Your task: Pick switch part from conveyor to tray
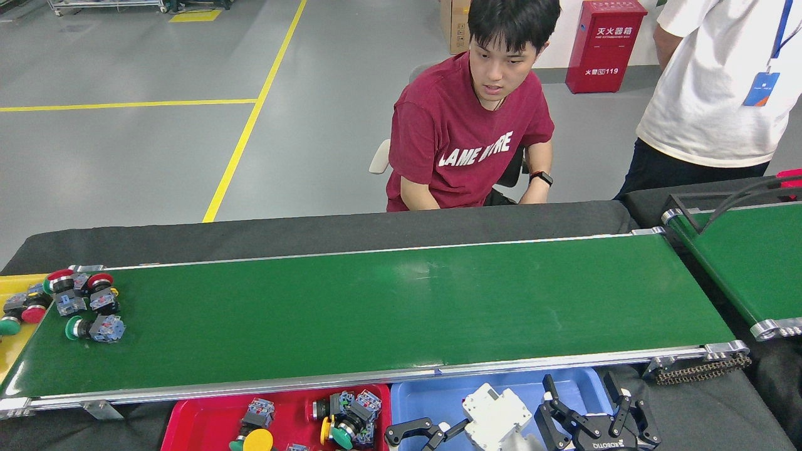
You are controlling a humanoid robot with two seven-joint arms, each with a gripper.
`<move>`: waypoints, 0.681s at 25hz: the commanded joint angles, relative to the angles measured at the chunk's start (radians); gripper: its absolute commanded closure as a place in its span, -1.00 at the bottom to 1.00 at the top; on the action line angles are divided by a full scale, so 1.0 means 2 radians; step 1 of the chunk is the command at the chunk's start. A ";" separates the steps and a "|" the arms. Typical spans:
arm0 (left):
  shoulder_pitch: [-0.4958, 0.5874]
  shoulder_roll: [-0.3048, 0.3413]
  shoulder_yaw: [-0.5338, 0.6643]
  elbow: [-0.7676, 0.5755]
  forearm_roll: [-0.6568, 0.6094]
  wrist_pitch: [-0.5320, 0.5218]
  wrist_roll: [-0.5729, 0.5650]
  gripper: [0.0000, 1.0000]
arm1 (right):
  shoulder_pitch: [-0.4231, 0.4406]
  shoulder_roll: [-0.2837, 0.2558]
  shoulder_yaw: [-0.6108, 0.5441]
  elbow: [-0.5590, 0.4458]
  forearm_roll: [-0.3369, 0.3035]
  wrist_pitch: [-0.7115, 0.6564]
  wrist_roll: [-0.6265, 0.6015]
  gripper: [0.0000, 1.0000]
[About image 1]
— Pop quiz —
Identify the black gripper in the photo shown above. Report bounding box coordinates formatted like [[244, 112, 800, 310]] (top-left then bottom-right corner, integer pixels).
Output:
[[536, 371, 662, 451]]

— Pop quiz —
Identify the short green conveyor belt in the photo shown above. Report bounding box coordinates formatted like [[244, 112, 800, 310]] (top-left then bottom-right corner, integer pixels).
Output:
[[661, 202, 802, 342]]

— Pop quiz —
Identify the yellow plastic tray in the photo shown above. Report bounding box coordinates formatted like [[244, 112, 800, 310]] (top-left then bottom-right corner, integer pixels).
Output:
[[0, 274, 51, 383]]

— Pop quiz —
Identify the black drive chain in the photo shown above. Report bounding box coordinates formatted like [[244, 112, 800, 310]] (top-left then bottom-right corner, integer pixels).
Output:
[[645, 353, 753, 385]]

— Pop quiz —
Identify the white circuit breaker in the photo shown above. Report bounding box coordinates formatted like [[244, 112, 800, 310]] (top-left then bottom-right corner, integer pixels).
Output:
[[462, 383, 533, 442]]

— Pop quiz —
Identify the white office chair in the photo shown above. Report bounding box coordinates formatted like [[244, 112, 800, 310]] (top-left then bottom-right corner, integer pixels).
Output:
[[369, 63, 530, 204]]

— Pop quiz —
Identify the black table cloth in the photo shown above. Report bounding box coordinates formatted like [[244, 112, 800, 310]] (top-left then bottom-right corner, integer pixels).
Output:
[[0, 175, 802, 451]]

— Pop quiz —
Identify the brown cardboard box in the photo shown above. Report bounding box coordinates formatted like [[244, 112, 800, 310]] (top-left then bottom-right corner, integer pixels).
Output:
[[440, 0, 474, 54]]

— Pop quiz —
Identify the seated person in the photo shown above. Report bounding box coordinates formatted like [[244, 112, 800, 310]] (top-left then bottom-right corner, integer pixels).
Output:
[[385, 0, 563, 212]]

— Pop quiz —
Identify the blue plastic tray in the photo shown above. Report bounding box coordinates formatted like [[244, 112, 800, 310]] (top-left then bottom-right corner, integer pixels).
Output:
[[390, 367, 615, 451]]

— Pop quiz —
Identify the long green conveyor belt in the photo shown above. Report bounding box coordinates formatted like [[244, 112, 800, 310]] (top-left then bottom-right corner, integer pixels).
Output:
[[0, 227, 751, 419]]

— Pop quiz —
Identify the red fire extinguisher box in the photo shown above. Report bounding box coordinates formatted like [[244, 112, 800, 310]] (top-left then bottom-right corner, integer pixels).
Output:
[[565, 0, 648, 94]]

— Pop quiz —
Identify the red plastic tray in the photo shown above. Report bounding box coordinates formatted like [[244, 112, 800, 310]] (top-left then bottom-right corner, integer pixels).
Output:
[[160, 383, 393, 451]]

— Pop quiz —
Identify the standing person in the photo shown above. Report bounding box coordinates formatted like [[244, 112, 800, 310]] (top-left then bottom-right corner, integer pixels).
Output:
[[614, 0, 802, 200]]

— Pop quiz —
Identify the metal cart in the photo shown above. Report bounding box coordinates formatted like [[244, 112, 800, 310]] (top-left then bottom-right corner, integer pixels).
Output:
[[47, 0, 169, 14]]

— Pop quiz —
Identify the red plastic crate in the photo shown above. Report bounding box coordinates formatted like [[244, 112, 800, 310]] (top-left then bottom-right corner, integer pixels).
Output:
[[777, 169, 802, 201]]

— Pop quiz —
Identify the blue lanyard with badge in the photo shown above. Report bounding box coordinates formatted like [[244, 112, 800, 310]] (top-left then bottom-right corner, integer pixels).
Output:
[[742, 0, 802, 107]]

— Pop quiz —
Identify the black cable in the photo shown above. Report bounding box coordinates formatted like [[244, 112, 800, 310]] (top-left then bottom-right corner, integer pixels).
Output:
[[699, 185, 802, 232], [714, 174, 802, 212]]

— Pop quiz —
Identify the seated person's left hand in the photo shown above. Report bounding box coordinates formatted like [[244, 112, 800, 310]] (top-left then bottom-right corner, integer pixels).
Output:
[[519, 182, 551, 205]]

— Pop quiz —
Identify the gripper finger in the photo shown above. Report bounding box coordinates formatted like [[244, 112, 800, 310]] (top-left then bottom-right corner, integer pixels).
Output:
[[385, 418, 469, 451]]

